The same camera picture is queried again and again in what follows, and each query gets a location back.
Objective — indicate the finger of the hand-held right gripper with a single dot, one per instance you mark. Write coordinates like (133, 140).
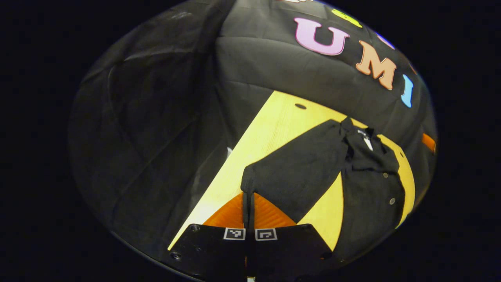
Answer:
(429, 142)

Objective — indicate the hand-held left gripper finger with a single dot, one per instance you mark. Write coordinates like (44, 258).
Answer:
(245, 215)
(251, 215)

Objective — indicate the black button shirt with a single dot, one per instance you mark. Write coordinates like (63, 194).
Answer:
(305, 172)

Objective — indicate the black round table grommet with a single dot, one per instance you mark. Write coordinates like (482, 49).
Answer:
(300, 106)

